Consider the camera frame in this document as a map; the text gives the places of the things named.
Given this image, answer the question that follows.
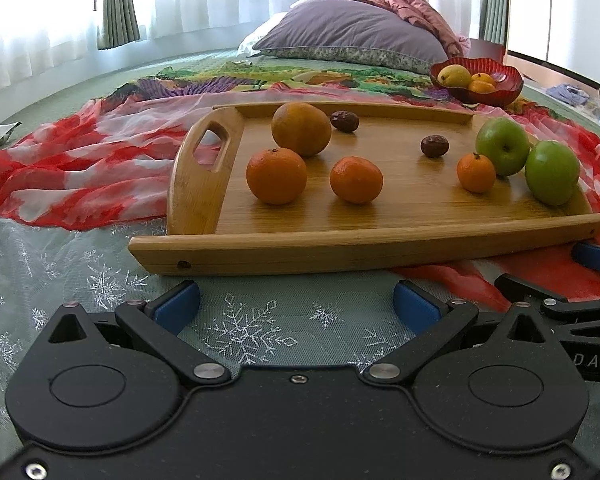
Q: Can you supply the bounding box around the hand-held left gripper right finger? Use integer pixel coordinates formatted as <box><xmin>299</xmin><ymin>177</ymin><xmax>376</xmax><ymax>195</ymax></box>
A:
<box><xmin>361</xmin><ymin>280</ymin><xmax>563</xmax><ymax>387</ymax></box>

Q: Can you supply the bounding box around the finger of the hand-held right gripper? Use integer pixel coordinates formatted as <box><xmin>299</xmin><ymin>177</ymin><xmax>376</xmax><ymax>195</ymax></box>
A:
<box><xmin>494</xmin><ymin>272</ymin><xmax>600</xmax><ymax>323</ymax></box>
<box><xmin>571</xmin><ymin>241</ymin><xmax>600</xmax><ymax>277</ymax></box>

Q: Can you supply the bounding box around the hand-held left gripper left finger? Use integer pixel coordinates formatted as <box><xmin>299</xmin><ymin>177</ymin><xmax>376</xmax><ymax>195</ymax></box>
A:
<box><xmin>45</xmin><ymin>280</ymin><xmax>232</xmax><ymax>388</ymax></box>

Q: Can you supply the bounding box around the wooden tray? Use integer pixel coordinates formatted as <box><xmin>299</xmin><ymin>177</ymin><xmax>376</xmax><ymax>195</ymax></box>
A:
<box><xmin>128</xmin><ymin>101</ymin><xmax>600</xmax><ymax>277</ymax></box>

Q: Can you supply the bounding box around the green apple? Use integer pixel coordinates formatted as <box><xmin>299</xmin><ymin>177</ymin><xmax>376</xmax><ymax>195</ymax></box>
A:
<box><xmin>524</xmin><ymin>140</ymin><xmax>581</xmax><ymax>207</ymax></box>
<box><xmin>475</xmin><ymin>117</ymin><xmax>531</xmax><ymax>177</ymax></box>

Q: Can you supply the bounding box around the small tangerine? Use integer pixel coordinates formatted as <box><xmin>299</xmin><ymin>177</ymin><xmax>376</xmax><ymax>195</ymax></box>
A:
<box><xmin>456</xmin><ymin>152</ymin><xmax>497</xmax><ymax>194</ymax></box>

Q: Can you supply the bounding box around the red date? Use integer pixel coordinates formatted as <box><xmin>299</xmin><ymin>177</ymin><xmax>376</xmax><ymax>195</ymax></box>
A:
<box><xmin>420</xmin><ymin>135</ymin><xmax>449</xmax><ymax>159</ymax></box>
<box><xmin>330</xmin><ymin>111</ymin><xmax>360</xmax><ymax>134</ymax></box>

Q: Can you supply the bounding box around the large orange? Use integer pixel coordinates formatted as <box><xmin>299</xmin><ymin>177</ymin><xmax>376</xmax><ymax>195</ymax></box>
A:
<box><xmin>271</xmin><ymin>102</ymin><xmax>332</xmax><ymax>158</ymax></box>

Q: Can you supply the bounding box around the snowflake mesh cloth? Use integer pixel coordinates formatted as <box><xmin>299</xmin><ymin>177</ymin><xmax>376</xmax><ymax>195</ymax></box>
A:
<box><xmin>0</xmin><ymin>205</ymin><xmax>600</xmax><ymax>461</ymax></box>

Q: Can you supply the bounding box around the blue cloth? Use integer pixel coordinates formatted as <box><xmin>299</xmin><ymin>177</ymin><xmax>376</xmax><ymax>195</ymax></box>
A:
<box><xmin>547</xmin><ymin>84</ymin><xmax>590</xmax><ymax>107</ymax></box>

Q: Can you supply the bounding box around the red and white scarf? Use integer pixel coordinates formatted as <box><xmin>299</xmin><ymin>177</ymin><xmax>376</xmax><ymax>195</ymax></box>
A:
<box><xmin>0</xmin><ymin>82</ymin><xmax>600</xmax><ymax>306</ymax></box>

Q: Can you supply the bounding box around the red glass bowl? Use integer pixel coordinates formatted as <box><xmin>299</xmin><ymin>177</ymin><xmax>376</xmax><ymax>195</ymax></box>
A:
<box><xmin>429</xmin><ymin>57</ymin><xmax>524</xmax><ymax>107</ymax></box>

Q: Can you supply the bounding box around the yellow pear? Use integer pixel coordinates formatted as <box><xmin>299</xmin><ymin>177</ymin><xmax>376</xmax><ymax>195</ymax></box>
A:
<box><xmin>438</xmin><ymin>64</ymin><xmax>473</xmax><ymax>88</ymax></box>

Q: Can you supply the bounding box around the brown wooden board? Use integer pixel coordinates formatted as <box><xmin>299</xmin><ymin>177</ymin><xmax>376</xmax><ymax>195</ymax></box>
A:
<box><xmin>467</xmin><ymin>37</ymin><xmax>507</xmax><ymax>61</ymax></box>

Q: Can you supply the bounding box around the white wardrobe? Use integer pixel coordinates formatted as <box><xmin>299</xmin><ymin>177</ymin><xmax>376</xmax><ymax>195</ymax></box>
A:
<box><xmin>505</xmin><ymin>0</ymin><xmax>600</xmax><ymax>96</ymax></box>

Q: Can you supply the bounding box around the colourful printed cloth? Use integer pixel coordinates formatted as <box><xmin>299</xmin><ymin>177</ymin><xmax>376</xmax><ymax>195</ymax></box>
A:
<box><xmin>115</xmin><ymin>57</ymin><xmax>531</xmax><ymax>111</ymax></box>

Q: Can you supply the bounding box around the green curtain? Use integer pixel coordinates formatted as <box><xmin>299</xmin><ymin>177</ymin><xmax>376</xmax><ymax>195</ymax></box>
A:
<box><xmin>97</xmin><ymin>0</ymin><xmax>142</xmax><ymax>51</ymax></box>
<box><xmin>480</xmin><ymin>0</ymin><xmax>510</xmax><ymax>47</ymax></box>

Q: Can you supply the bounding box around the white pillow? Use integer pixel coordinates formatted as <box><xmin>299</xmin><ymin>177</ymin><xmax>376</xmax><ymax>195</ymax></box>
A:
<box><xmin>237</xmin><ymin>12</ymin><xmax>287</xmax><ymax>57</ymax></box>

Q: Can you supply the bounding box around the purple pillow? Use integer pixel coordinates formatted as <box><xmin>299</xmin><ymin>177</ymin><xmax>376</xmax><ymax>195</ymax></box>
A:
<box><xmin>252</xmin><ymin>0</ymin><xmax>451</xmax><ymax>73</ymax></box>

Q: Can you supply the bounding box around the pink quilt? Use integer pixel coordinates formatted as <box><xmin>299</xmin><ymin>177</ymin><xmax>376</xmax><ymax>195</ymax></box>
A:
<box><xmin>312</xmin><ymin>0</ymin><xmax>473</xmax><ymax>58</ymax></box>

